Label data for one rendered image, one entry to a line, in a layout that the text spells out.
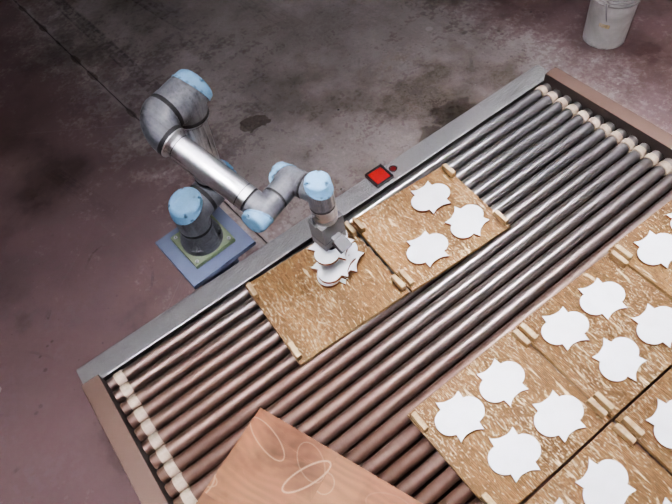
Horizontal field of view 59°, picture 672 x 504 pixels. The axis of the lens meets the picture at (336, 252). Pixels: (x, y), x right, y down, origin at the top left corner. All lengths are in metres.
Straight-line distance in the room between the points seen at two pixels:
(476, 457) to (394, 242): 0.73
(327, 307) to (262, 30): 3.05
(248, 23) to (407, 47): 1.22
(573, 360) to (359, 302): 0.64
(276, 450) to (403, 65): 3.00
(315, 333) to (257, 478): 0.48
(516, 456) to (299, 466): 0.56
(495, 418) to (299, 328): 0.63
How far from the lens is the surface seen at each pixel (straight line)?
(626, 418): 1.78
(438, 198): 2.08
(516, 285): 1.94
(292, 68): 4.21
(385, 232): 2.01
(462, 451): 1.69
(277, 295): 1.93
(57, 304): 3.48
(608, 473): 1.73
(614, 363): 1.85
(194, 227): 2.04
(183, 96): 1.73
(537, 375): 1.79
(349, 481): 1.57
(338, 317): 1.85
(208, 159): 1.65
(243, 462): 1.63
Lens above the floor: 2.56
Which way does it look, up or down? 55 degrees down
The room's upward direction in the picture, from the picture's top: 12 degrees counter-clockwise
